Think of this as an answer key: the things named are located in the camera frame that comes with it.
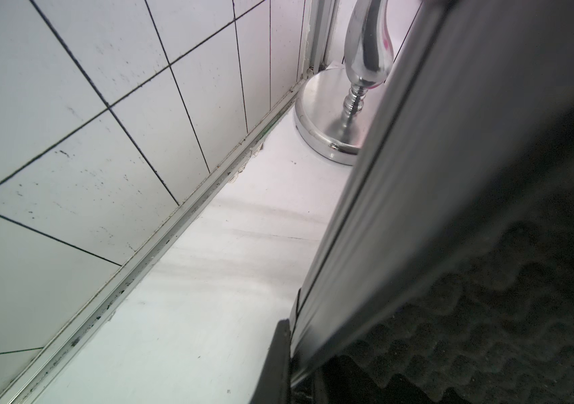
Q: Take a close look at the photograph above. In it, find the black poker case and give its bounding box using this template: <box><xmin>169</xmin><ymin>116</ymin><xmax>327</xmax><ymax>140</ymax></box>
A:
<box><xmin>289</xmin><ymin>0</ymin><xmax>574</xmax><ymax>404</ymax></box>

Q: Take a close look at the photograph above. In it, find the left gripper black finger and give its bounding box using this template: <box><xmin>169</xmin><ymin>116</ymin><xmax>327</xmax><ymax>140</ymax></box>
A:
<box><xmin>250</xmin><ymin>319</ymin><xmax>291</xmax><ymax>404</ymax></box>

